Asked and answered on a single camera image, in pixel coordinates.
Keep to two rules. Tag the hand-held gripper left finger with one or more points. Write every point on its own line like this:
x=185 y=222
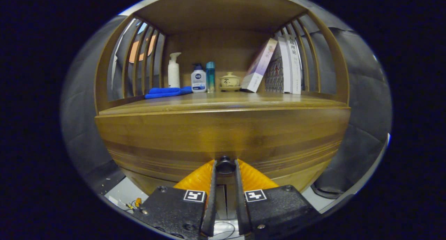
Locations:
x=174 y=212

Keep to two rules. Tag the beige lidded tea cup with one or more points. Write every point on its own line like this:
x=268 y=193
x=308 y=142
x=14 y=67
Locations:
x=230 y=81

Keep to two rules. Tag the patterned cover book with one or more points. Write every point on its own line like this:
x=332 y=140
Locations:
x=275 y=74

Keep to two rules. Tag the purple and white book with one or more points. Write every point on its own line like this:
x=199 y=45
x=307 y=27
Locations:
x=258 y=67

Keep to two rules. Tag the thin white book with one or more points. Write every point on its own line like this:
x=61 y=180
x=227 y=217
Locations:
x=285 y=66

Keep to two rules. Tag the teal bottle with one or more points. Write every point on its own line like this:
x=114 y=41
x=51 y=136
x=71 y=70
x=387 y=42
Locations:
x=210 y=76

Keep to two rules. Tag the wooden countertop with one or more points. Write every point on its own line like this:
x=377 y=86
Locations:
x=226 y=100

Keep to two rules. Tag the white lotion bottle blue cap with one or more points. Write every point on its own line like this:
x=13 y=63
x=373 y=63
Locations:
x=198 y=81

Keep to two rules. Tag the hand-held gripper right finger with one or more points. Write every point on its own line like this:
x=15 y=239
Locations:
x=275 y=208

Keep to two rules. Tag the white book black lettering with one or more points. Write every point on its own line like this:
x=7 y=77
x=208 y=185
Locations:
x=295 y=66

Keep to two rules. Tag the white pump bottle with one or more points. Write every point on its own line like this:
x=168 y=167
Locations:
x=174 y=72

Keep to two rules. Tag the wooden cabinet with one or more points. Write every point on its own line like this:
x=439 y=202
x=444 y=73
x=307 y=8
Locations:
x=216 y=13

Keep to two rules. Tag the wooden drawer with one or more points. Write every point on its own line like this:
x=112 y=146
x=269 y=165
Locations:
x=223 y=135

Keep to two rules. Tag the blue cloth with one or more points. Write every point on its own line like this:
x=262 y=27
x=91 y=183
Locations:
x=163 y=92

